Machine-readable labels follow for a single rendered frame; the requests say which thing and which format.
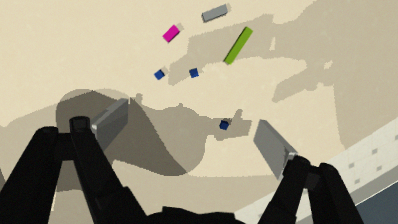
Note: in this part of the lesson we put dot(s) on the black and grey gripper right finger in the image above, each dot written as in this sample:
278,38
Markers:
329,198

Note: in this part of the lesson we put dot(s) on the grey rod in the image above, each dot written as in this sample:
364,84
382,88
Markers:
214,13

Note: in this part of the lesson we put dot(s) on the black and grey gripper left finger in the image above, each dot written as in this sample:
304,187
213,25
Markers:
27,195

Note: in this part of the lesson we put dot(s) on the magenta rectangular block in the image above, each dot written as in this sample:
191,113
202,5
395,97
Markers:
171,33

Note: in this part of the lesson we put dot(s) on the lime green rod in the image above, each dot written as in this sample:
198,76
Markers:
236,48

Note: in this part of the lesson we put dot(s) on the small dark blue cube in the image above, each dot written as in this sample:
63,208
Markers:
194,73
223,125
159,74

